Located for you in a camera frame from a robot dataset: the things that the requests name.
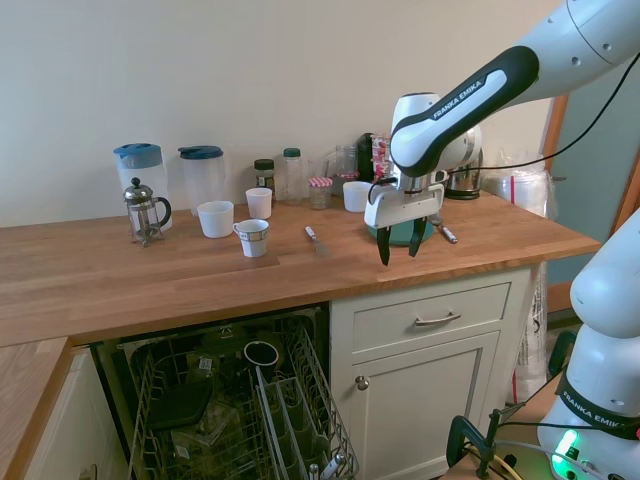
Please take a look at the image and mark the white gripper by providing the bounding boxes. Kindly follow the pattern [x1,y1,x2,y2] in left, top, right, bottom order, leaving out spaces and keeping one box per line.
[363,169,449,267]

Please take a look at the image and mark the white-handled metal fork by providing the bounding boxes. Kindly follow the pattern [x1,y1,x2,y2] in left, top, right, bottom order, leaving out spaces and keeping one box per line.
[304,225,329,257]

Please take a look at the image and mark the dishwasher body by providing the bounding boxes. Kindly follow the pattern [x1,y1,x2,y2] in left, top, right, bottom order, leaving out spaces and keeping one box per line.
[89,302,333,480]

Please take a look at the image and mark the teal plastic plate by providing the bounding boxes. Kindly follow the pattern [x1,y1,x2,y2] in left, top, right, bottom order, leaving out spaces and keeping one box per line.
[367,219,434,248]

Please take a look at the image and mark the wide white cup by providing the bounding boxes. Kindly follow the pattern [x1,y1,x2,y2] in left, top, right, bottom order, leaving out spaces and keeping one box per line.
[342,180,374,214]

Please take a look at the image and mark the glass jar red checked lid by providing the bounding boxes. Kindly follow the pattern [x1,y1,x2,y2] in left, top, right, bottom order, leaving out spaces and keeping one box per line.
[331,170,361,198]

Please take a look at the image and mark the steel electric kettle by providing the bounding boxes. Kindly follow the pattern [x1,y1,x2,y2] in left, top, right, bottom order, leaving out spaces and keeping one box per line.
[444,124,486,202]

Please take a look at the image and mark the black tumbler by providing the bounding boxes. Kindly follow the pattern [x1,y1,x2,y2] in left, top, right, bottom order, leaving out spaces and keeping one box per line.
[355,132,376,184]

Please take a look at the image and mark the small jar red checked lid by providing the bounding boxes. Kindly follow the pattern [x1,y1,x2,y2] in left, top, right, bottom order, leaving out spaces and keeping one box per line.
[307,176,335,211]

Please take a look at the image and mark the open clear glass jar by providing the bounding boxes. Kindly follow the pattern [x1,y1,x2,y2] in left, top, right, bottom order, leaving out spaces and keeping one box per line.
[334,144,359,176]

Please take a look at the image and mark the clear glass tumbler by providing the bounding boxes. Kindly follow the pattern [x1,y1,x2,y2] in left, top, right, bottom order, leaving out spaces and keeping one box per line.
[307,158,331,201]

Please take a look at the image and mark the clear bottle green lid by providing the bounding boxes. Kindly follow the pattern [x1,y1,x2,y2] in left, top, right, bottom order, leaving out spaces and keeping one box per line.
[282,147,307,204]

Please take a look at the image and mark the plain white cup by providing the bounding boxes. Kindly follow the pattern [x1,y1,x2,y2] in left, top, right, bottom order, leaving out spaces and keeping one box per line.
[244,187,274,220]

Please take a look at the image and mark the patterned white paper cup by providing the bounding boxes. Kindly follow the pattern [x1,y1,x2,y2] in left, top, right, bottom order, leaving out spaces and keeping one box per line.
[231,218,271,259]

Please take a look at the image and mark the spice jar dark lid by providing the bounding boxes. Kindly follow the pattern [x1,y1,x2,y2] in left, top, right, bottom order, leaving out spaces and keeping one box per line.
[253,158,277,199]

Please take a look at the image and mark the white base cabinet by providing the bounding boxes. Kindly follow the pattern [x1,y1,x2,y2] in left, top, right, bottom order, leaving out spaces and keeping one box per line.
[328,263,540,480]

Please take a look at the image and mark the black cup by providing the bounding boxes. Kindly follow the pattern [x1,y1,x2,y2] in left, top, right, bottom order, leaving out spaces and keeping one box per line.
[242,340,280,382]

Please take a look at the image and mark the white ceramic mug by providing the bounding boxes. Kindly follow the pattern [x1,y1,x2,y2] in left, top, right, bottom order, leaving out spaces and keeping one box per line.
[196,200,236,240]

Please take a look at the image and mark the dark green C-clamp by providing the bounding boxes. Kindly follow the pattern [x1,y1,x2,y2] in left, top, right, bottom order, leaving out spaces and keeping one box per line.
[548,329,578,382]
[446,406,522,477]

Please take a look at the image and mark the grey cutlery basket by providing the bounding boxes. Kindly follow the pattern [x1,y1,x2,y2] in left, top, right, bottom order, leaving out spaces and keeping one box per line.
[254,366,361,480]

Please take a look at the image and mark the clear pitcher blue lid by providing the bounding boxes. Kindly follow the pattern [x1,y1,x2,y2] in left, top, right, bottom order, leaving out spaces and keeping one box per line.
[177,144,226,218]

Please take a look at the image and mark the silver cutlery piece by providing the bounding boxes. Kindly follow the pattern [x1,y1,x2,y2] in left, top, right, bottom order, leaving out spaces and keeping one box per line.
[308,451,348,480]

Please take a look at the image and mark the glass French press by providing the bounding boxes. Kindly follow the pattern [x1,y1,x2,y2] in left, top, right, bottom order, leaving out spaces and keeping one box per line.
[122,176,173,249]

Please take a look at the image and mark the clear plastic container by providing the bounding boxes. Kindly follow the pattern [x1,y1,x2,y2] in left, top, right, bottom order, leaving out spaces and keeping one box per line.
[171,399,252,454]

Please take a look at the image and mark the frosted pitcher blue lid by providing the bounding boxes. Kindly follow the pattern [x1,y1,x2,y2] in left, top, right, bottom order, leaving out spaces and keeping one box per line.
[112,142,167,227]

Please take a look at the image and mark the black plastic tray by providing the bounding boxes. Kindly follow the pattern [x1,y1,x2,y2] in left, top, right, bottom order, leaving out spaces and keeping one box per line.
[144,381,214,434]

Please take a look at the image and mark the white corner cabinet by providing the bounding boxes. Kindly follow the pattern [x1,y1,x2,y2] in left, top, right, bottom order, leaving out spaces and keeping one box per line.
[22,347,133,480]

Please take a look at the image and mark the white-handled metal spoon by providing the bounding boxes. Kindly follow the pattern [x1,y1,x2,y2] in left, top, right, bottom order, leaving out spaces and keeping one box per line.
[430,213,459,246]

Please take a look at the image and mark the white cable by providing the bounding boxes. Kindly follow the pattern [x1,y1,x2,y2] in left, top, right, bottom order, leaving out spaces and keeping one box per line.
[463,438,557,480]

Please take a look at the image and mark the yellow cable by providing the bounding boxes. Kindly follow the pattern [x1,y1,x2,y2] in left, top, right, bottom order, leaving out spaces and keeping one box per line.
[492,455,524,480]

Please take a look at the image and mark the wire dishwasher rack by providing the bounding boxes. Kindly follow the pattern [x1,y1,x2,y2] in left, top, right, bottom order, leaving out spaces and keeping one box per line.
[126,312,362,480]

